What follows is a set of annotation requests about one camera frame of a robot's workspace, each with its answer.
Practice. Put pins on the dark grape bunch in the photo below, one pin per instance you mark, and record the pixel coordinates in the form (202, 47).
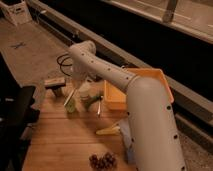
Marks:
(107, 162)

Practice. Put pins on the wooden block stamp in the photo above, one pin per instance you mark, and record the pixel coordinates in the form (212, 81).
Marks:
(56, 85)

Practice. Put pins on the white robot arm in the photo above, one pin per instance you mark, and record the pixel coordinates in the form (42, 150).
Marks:
(154, 133)

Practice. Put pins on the white lidded jar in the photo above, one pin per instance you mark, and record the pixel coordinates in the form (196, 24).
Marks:
(84, 90)

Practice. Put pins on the white cardboard box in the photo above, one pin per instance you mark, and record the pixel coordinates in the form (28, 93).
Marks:
(17, 13)

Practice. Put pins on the white long-handled brush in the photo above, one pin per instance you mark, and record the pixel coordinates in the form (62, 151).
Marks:
(69, 97)

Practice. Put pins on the green paper cup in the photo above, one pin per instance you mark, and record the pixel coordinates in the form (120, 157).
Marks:
(70, 106)

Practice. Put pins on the blue sponge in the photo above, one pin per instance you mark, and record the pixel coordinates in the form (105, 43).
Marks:
(130, 156)

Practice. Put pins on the yellow banana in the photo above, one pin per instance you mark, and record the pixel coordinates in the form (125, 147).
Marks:
(112, 130)

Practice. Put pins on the blue folded cloth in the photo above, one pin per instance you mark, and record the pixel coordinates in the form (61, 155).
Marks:
(125, 131)

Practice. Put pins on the yellow plastic bin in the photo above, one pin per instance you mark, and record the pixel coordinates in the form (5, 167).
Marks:
(116, 100)

